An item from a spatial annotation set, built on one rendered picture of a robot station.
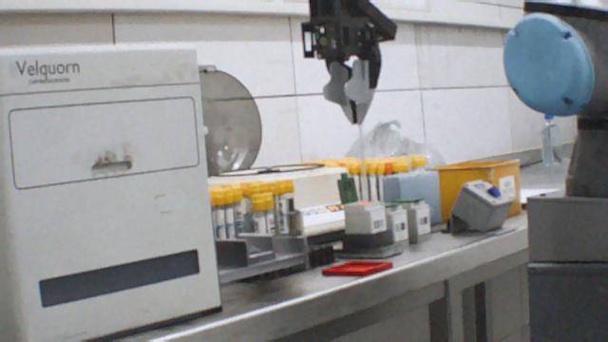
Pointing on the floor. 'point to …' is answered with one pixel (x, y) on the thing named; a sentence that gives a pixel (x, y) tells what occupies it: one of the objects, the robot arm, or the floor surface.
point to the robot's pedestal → (568, 301)
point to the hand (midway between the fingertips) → (358, 115)
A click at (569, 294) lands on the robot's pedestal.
